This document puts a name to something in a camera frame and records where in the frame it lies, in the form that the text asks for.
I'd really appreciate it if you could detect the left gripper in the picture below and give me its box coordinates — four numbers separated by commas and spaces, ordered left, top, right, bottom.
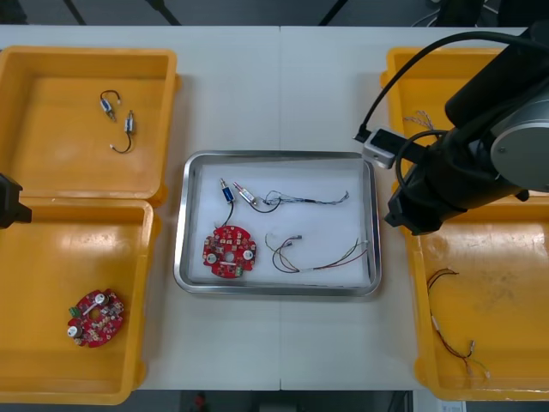
0, 173, 33, 229

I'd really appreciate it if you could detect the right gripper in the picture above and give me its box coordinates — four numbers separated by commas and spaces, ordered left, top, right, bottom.
383, 162, 467, 237

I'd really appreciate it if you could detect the blue-white twisted wire harness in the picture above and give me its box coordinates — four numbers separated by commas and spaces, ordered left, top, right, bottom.
402, 109, 449, 132
260, 188, 352, 208

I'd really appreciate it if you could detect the multicolour wire harness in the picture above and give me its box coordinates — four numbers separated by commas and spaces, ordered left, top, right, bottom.
263, 233, 371, 276

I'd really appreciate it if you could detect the small solenoid white label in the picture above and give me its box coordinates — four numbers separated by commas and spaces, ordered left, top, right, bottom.
232, 180, 284, 214

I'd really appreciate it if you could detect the small solenoid blue label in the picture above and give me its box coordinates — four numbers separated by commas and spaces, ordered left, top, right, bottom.
99, 88, 123, 124
109, 109, 137, 155
213, 177, 236, 229

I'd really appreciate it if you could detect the round red circuit board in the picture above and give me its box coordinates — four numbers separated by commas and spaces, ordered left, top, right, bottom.
66, 288, 128, 348
202, 222, 259, 280

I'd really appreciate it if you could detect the yellow-orange plastic bin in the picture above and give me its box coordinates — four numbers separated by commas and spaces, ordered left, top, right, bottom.
398, 196, 549, 403
379, 45, 549, 206
0, 197, 162, 407
0, 45, 181, 207

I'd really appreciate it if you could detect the steel tray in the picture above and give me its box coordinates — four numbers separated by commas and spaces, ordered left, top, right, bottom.
172, 148, 383, 298

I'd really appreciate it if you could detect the black stand leg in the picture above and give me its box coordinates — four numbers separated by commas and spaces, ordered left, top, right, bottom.
63, 0, 87, 26
145, 0, 181, 26
317, 0, 349, 26

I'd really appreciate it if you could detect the dark robot torso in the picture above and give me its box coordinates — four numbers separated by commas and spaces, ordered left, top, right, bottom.
179, 389, 415, 412

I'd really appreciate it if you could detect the red-black wire harness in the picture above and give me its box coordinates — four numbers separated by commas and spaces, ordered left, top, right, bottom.
426, 266, 492, 381

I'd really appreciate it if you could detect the white cable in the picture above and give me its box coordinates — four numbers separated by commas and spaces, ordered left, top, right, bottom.
409, 6, 445, 27

